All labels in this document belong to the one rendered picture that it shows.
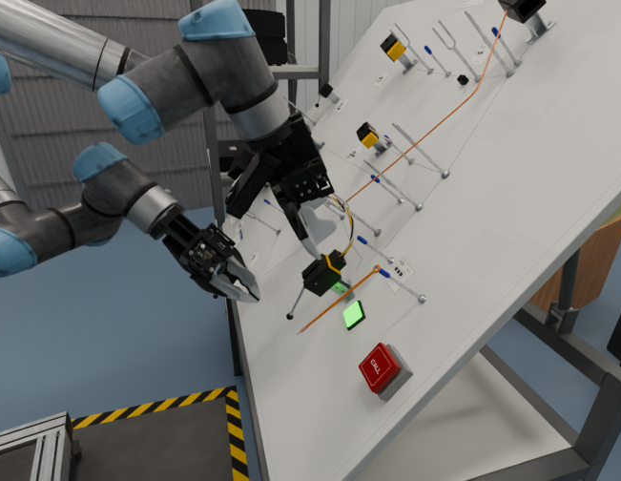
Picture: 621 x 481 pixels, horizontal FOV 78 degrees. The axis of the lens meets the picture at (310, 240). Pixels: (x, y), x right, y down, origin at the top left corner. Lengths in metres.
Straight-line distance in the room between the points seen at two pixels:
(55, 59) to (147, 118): 0.17
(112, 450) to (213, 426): 0.42
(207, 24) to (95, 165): 0.30
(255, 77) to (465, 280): 0.38
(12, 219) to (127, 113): 0.29
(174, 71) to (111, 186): 0.25
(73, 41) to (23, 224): 0.27
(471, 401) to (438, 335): 0.45
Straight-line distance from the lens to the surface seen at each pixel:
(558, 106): 0.69
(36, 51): 0.62
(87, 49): 0.61
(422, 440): 0.89
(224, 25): 0.48
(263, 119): 0.50
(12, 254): 0.67
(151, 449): 1.95
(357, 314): 0.66
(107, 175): 0.67
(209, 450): 1.88
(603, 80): 0.69
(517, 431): 0.97
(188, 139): 4.16
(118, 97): 0.49
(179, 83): 0.48
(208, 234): 0.63
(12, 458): 1.88
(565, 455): 0.97
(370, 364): 0.57
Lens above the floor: 1.49
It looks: 26 degrees down
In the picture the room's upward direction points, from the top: straight up
